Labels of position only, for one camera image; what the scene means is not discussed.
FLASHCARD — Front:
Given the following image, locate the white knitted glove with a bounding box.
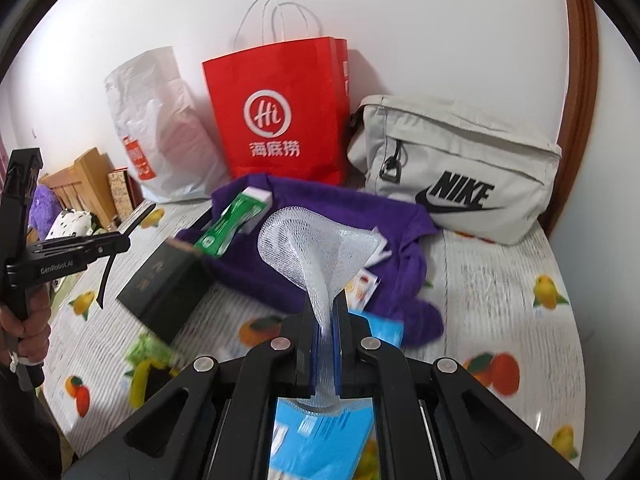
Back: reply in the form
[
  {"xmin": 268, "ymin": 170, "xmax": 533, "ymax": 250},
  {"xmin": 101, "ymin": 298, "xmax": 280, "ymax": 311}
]
[{"xmin": 371, "ymin": 230, "xmax": 391, "ymax": 266}]

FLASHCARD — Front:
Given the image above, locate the grey waist bag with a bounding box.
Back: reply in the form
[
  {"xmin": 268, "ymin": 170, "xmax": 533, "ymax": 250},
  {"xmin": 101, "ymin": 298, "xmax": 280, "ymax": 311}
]
[{"xmin": 346, "ymin": 94, "xmax": 563, "ymax": 246}]

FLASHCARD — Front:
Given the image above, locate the blue tissue pack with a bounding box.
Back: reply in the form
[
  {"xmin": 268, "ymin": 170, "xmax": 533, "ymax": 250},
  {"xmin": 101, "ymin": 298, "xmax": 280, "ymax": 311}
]
[{"xmin": 267, "ymin": 310, "xmax": 405, "ymax": 480}]

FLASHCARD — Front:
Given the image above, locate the patterned brown book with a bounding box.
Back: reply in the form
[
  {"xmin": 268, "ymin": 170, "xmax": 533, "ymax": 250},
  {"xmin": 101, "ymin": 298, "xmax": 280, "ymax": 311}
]
[{"xmin": 107, "ymin": 167, "xmax": 136, "ymax": 222}]

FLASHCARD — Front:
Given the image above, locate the light green wrapper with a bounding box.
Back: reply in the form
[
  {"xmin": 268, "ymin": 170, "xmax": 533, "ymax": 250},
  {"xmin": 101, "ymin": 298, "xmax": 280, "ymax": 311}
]
[{"xmin": 124, "ymin": 334, "xmax": 173, "ymax": 367}]

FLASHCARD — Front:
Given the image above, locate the green wet wipes pack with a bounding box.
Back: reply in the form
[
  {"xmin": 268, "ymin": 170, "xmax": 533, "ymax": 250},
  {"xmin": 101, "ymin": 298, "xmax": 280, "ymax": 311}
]
[{"xmin": 194, "ymin": 187, "xmax": 266, "ymax": 256}]

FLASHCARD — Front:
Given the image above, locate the person's left hand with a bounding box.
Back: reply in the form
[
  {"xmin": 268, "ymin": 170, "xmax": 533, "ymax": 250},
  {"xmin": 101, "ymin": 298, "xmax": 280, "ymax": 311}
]
[{"xmin": 0, "ymin": 304, "xmax": 52, "ymax": 361}]

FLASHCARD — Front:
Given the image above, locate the fruit print tablecloth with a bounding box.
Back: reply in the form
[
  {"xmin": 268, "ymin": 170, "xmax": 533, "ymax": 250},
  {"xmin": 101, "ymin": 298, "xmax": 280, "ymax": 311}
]
[{"xmin": 37, "ymin": 200, "xmax": 586, "ymax": 480}]

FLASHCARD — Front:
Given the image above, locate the white floral pillow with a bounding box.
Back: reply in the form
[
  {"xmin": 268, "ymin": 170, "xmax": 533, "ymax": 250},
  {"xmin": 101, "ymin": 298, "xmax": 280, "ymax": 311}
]
[{"xmin": 45, "ymin": 209, "xmax": 98, "ymax": 242}]

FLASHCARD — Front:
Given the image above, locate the wooden bed headboard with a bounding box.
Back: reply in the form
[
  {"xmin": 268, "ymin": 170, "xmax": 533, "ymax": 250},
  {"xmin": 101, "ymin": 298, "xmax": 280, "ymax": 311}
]
[{"xmin": 40, "ymin": 147, "xmax": 118, "ymax": 228}]

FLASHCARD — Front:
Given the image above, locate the black tea tin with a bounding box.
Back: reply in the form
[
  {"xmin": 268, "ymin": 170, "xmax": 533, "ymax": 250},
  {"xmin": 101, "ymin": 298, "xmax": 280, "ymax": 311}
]
[{"xmin": 116, "ymin": 240, "xmax": 223, "ymax": 346}]

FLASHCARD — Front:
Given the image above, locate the brown wooden door frame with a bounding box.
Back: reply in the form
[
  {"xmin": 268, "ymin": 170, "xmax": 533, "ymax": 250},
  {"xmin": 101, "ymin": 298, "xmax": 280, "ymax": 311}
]
[{"xmin": 542, "ymin": 0, "xmax": 601, "ymax": 236}]

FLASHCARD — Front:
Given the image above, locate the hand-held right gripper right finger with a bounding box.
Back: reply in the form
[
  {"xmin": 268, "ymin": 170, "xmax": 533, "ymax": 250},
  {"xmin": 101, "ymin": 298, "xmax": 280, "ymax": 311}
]
[{"xmin": 334, "ymin": 294, "xmax": 586, "ymax": 480}]

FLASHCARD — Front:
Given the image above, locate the white plastic shopping bag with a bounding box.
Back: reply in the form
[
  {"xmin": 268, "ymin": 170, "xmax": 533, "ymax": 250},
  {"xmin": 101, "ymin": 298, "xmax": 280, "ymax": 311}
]
[{"xmin": 104, "ymin": 46, "xmax": 231, "ymax": 203}]

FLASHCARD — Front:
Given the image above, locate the purple fabric storage tray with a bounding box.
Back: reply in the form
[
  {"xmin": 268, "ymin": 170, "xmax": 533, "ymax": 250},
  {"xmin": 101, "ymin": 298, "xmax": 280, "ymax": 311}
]
[{"xmin": 175, "ymin": 172, "xmax": 446, "ymax": 348}]

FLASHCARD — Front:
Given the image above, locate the person's left forearm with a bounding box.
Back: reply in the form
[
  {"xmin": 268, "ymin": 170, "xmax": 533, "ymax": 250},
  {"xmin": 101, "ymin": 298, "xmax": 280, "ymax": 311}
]
[{"xmin": 0, "ymin": 362, "xmax": 63, "ymax": 480}]

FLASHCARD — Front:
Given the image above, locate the white mesh net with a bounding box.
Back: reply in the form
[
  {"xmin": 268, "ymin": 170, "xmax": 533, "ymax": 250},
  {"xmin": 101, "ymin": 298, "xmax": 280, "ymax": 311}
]
[{"xmin": 257, "ymin": 206, "xmax": 383, "ymax": 408}]

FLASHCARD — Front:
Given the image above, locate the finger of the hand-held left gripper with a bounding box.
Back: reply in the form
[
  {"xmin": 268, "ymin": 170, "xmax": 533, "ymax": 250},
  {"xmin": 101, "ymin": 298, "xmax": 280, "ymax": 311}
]
[{"xmin": 34, "ymin": 232, "xmax": 132, "ymax": 261}]

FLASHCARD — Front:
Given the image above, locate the red paper shopping bag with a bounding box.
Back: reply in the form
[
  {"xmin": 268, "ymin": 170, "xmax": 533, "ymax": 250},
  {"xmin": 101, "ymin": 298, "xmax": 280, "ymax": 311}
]
[{"xmin": 201, "ymin": 0, "xmax": 351, "ymax": 187}]

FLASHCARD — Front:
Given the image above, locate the white sachet with tomato print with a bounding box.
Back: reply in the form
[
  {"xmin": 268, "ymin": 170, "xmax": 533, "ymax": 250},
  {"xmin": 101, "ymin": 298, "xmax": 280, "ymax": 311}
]
[{"xmin": 349, "ymin": 267, "xmax": 382, "ymax": 312}]

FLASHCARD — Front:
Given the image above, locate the black strap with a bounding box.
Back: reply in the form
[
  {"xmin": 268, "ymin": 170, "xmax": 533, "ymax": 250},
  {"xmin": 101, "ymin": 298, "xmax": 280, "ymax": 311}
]
[{"xmin": 96, "ymin": 203, "xmax": 157, "ymax": 310}]

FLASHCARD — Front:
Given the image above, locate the purple plush toy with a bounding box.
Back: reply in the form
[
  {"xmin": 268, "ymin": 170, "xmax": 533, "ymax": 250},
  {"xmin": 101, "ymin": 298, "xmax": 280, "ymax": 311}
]
[{"xmin": 27, "ymin": 185, "xmax": 61, "ymax": 231}]

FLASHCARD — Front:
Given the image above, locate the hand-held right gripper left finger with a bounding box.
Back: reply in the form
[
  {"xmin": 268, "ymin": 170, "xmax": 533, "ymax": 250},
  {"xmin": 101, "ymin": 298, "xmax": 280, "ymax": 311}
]
[{"xmin": 62, "ymin": 305, "xmax": 321, "ymax": 480}]

